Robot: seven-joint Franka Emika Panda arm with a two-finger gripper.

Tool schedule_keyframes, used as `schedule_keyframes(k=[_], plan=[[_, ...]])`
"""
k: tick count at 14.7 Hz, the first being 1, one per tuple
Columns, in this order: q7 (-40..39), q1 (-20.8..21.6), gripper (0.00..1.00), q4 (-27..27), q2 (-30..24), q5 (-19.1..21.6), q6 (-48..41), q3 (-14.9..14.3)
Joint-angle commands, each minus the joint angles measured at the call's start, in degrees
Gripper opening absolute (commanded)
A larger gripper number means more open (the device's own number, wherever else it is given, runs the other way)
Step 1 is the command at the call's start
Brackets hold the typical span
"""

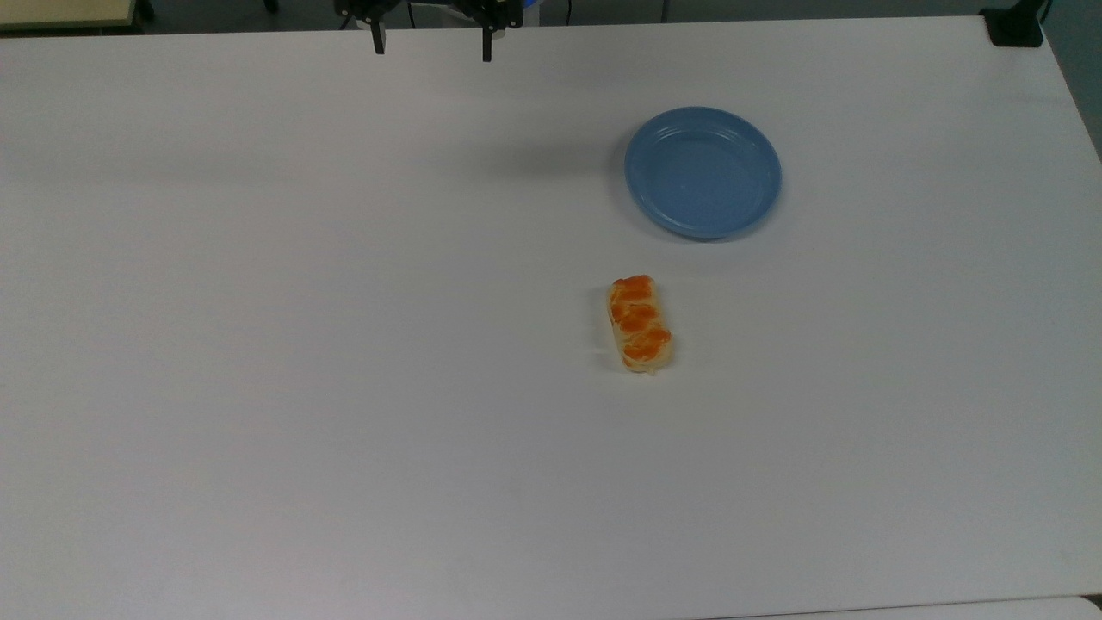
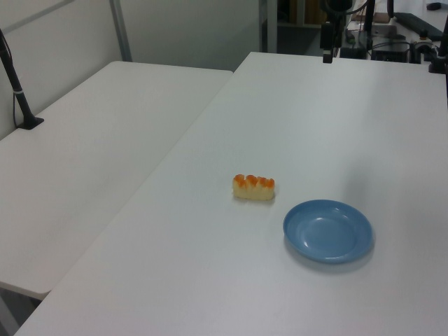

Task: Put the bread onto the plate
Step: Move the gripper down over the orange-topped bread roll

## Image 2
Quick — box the black keyboard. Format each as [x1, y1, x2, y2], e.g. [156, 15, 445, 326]
[394, 11, 445, 40]

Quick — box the grey metal frame column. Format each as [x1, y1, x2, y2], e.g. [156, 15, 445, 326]
[258, 0, 279, 54]

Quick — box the toy bread with orange topping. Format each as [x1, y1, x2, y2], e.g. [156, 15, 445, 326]
[232, 174, 276, 202]

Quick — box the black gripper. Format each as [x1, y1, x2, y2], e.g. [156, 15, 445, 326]
[321, 10, 343, 64]

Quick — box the black monitor stand pole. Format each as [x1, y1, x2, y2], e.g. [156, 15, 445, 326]
[363, 0, 376, 34]

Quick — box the black camera stand pole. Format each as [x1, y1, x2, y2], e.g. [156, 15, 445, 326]
[0, 28, 46, 131]

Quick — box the black corner clamp stand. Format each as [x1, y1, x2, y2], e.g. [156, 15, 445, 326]
[427, 23, 448, 75]

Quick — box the blue plastic plate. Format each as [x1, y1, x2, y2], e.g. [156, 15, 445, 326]
[282, 199, 374, 265]

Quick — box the black electronics box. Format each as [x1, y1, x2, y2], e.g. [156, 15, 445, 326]
[371, 41, 411, 63]

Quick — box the white side table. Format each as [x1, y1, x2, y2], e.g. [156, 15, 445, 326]
[0, 60, 235, 296]

